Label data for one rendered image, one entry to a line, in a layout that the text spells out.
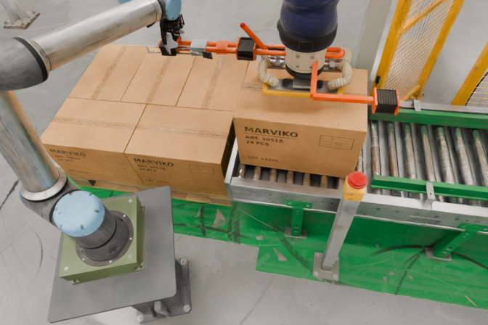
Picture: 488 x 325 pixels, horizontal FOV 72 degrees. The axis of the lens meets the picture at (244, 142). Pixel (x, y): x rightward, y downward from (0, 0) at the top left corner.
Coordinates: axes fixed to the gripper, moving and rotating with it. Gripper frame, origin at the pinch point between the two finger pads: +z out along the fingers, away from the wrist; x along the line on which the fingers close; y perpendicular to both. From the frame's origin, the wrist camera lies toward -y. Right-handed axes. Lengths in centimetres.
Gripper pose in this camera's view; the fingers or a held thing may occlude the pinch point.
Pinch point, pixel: (171, 45)
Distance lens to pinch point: 159.8
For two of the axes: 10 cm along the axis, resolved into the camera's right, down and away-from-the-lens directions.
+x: 1.9, -8.0, 5.7
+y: 9.8, 1.0, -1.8
